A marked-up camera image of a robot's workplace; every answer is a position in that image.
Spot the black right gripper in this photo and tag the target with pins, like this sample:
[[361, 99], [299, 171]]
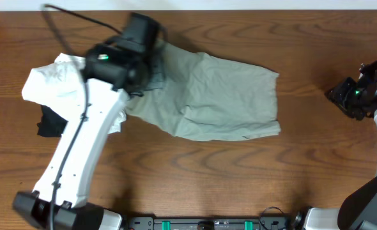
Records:
[[338, 96]]

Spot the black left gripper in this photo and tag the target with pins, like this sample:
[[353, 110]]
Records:
[[156, 68]]

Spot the khaki grey shorts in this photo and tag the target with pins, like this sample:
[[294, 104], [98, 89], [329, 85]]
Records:
[[205, 98]]

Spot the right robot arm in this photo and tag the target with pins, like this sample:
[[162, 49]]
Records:
[[359, 210]]

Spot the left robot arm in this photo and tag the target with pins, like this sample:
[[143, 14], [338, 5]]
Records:
[[114, 70]]

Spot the white bottom garment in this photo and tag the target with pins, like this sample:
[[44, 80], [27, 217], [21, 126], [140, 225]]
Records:
[[116, 126]]

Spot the white garment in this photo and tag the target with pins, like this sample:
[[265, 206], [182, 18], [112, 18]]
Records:
[[116, 126], [58, 86]]

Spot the white top garment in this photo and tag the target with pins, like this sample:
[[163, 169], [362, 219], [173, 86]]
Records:
[[58, 86]]

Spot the black garment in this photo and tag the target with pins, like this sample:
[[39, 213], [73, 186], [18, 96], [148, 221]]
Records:
[[51, 123]]

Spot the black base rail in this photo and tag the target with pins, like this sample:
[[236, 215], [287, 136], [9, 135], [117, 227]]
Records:
[[266, 221]]

